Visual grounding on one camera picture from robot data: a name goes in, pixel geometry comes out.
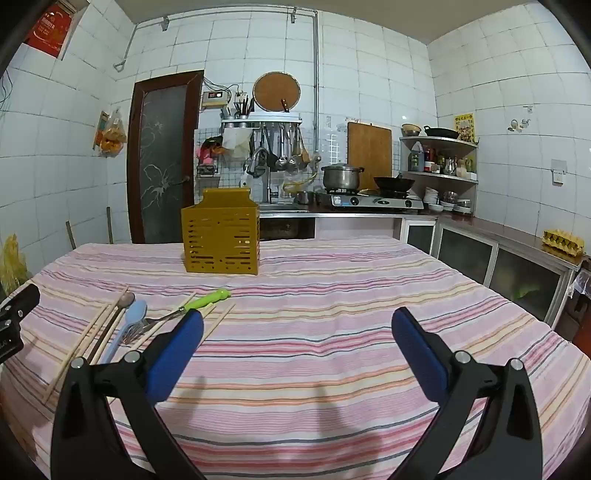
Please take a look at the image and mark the yellow egg carton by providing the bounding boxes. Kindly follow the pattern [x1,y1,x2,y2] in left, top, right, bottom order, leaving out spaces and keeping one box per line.
[541,229,585,254]

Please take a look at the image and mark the white wall hooks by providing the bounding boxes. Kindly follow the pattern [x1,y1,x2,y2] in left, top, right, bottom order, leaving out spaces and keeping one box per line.
[507,105,534,133]

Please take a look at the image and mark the brown spoon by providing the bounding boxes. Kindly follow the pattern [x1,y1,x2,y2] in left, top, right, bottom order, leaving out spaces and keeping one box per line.
[87,292,136,363]

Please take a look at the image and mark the black wok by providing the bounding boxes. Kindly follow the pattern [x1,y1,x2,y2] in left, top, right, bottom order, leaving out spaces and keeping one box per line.
[373,176,415,195]

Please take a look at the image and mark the pink striped tablecloth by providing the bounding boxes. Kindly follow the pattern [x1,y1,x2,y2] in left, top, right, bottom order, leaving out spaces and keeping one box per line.
[0,237,591,480]

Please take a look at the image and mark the brown door with frosted glass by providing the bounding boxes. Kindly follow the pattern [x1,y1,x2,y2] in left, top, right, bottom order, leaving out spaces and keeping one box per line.
[127,70,205,244]

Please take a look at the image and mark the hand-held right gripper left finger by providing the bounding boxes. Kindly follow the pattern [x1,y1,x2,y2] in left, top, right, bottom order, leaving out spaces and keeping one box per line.
[51,308,206,480]

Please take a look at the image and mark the white hanging bag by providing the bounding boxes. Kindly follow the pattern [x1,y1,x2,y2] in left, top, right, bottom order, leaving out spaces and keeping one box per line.
[223,128,252,160]

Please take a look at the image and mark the wooden cutting board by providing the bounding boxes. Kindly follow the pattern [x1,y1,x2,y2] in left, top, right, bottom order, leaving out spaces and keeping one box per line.
[347,121,393,185]

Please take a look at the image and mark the white control box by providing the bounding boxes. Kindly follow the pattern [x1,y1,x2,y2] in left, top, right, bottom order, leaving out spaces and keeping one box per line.
[201,90,232,110]

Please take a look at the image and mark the gas stove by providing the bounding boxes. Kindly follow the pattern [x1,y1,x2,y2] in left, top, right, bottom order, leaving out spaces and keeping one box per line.
[315,190,424,213]

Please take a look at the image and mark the steel sink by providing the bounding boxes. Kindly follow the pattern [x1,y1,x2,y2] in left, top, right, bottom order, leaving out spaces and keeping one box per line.
[259,202,315,214]

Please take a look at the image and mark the white wire grid panel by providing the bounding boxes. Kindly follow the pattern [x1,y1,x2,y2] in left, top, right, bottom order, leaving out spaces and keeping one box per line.
[323,131,348,168]

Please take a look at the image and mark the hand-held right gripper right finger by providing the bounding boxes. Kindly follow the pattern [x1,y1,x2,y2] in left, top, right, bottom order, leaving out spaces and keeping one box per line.
[392,306,543,480]

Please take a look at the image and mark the pink rubber gloves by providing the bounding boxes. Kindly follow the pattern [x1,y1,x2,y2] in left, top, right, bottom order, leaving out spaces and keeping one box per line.
[196,137,223,165]

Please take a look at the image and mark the metal ladle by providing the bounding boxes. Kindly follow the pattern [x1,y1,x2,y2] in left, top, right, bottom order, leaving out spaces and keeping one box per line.
[276,127,289,171]

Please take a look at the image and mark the metal fork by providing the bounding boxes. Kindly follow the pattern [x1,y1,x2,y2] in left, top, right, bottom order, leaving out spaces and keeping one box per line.
[121,323,155,346]

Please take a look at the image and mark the steel pot with lid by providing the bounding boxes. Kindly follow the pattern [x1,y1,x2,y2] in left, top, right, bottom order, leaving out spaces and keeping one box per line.
[322,162,365,192]

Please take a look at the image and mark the yellow straw broom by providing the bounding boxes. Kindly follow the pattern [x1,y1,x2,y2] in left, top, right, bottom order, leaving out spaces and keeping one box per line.
[0,233,29,288]

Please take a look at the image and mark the yellow wall poster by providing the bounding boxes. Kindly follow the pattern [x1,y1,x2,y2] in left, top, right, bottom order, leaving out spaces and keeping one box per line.
[453,113,476,144]

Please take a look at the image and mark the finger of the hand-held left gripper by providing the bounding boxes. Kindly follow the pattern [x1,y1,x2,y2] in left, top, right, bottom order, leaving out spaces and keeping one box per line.
[0,284,41,324]

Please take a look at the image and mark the steel faucet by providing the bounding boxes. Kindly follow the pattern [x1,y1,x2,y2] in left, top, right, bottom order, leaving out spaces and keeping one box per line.
[246,148,273,204]

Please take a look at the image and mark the red wall calendar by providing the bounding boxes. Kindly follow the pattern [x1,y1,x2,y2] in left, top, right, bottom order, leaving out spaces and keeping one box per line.
[25,2,75,58]

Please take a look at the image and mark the kitchen counter cabinet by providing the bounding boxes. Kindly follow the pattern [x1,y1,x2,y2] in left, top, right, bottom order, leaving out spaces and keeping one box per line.
[259,210,585,330]

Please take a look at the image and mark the orange hanging plastic bags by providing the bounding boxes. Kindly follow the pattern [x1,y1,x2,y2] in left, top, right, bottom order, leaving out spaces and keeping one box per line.
[92,110,127,158]

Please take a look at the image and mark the yellow slotted utensil holder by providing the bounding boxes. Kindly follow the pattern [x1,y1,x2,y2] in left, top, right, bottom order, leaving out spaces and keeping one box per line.
[181,187,262,276]

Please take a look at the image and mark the yellow hose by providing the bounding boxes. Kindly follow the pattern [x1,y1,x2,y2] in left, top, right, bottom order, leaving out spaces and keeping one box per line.
[283,172,320,195]

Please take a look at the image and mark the light blue spoon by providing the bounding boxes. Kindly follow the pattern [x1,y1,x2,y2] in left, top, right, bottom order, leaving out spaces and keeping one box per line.
[99,300,148,363]

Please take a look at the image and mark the white corner shelf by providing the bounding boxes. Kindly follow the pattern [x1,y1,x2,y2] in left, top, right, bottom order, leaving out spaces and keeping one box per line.
[399,134,479,186]

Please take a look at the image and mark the metal wall rack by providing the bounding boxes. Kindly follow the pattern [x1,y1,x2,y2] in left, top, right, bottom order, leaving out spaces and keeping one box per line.
[221,115,303,131]

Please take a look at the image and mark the green handled fork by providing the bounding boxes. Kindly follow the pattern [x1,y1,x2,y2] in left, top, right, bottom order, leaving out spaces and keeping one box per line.
[139,288,232,335]

